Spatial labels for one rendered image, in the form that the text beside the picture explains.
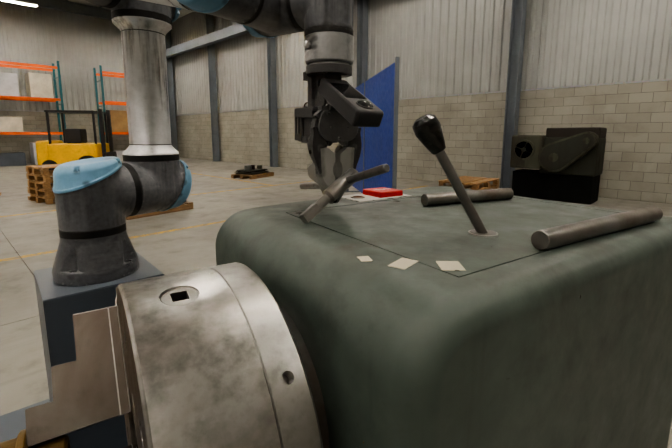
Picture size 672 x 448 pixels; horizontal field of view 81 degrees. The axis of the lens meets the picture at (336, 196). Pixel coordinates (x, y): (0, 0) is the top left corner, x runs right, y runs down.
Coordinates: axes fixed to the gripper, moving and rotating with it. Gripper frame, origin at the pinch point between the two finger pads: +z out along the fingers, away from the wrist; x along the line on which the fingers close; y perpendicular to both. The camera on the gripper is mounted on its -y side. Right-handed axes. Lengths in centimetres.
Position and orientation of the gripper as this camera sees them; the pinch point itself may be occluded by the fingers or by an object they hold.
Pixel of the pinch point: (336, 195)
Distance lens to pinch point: 62.2
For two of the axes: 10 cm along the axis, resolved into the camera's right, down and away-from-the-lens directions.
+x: -8.3, 0.8, -5.5
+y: -5.5, -1.3, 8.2
